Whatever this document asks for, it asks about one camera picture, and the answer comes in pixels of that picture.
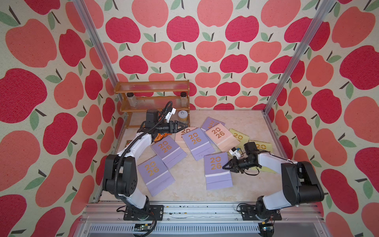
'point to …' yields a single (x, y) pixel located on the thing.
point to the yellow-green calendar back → (242, 138)
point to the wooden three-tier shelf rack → (137, 97)
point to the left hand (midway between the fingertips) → (185, 129)
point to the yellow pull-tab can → (183, 116)
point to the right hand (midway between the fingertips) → (225, 172)
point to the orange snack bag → (160, 137)
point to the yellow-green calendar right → (263, 146)
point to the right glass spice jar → (183, 99)
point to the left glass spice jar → (132, 98)
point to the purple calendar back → (210, 123)
